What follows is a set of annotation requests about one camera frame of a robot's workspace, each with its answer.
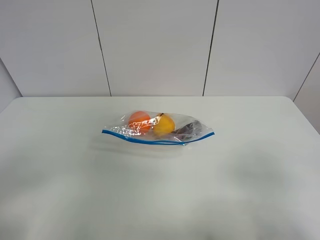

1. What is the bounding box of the clear blue-zip plastic bag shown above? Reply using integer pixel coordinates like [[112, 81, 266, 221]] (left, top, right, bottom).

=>
[[101, 110, 215, 146]]

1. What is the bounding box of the orange fruit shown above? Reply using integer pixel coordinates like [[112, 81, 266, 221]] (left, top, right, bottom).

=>
[[128, 111, 151, 134]]

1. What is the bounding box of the dark purple object in bag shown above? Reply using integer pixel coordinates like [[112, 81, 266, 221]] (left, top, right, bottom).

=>
[[172, 120, 203, 142]]

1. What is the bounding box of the yellow pear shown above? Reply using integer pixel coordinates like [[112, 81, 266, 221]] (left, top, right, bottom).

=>
[[152, 113, 176, 137]]

